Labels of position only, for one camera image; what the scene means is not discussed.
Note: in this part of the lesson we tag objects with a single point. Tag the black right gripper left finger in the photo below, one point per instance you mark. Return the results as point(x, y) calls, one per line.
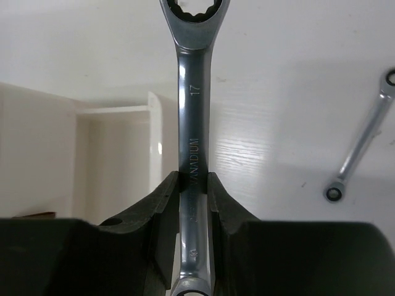
point(130, 253)

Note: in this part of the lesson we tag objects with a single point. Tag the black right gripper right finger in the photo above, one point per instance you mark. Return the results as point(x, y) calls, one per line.
point(255, 257)

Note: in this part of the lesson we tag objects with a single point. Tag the white bottom drawer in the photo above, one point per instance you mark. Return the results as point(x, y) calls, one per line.
point(122, 153)

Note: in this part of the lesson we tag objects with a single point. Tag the small silver ratchet wrench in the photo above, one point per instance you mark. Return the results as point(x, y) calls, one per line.
point(335, 190)

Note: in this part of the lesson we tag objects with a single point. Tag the large silver ratchet wrench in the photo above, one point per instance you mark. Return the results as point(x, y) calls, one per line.
point(194, 38)

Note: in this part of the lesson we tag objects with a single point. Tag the white drawer cabinet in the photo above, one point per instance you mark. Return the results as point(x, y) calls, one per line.
point(37, 152)

